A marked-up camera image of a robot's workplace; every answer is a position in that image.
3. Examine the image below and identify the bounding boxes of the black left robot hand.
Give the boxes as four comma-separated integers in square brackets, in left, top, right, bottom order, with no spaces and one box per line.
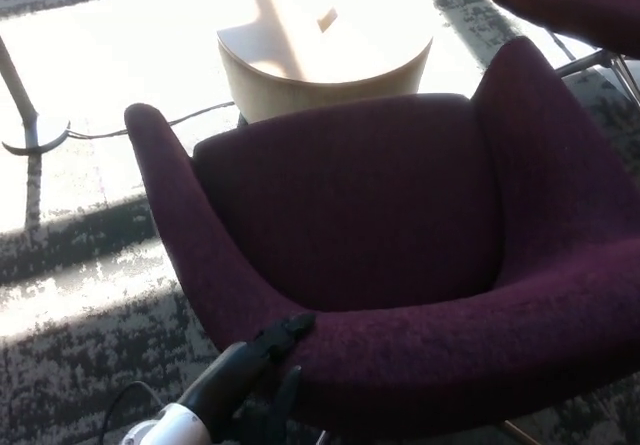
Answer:
[177,312,318,445]

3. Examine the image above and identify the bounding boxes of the purple fabric armchair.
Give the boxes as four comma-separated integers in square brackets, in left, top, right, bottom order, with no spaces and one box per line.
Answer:
[123,35,640,445]

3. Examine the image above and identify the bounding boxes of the purple armchair seat cushion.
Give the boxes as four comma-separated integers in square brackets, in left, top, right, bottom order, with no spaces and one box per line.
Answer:
[192,93,501,311]

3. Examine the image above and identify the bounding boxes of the brass armchair leg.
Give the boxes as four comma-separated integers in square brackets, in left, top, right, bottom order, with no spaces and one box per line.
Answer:
[502,419,544,445]

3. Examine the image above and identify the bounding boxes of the curved metal stand base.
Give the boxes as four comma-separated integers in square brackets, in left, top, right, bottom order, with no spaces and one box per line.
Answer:
[0,34,71,157]

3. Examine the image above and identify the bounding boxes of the round light wooden side table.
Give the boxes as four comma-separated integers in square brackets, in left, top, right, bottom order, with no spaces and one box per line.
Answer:
[216,0,434,125]

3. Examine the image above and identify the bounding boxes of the purple fabric lounge chair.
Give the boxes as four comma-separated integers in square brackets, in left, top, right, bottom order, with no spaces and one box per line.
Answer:
[484,0,640,59]

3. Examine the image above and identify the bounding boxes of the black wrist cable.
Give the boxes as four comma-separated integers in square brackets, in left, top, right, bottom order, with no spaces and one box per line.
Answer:
[102,379,164,439]

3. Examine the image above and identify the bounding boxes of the thin black floor cable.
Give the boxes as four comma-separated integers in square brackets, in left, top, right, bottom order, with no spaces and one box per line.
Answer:
[64,100,236,140]

